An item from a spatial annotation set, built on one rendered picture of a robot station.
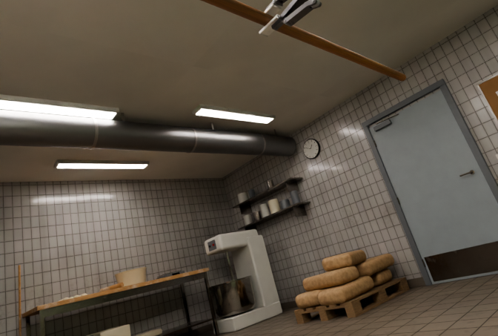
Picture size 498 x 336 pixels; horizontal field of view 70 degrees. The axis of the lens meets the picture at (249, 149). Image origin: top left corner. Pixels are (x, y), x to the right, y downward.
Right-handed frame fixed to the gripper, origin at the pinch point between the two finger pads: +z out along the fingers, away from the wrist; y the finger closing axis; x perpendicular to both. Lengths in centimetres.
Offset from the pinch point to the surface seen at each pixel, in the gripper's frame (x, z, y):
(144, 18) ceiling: 57, 142, -142
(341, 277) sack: 267, 195, 80
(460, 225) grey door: 382, 101, 63
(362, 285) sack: 289, 188, 93
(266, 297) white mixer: 328, 379, 88
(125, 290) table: 132, 412, 30
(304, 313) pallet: 264, 255, 108
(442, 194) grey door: 382, 105, 25
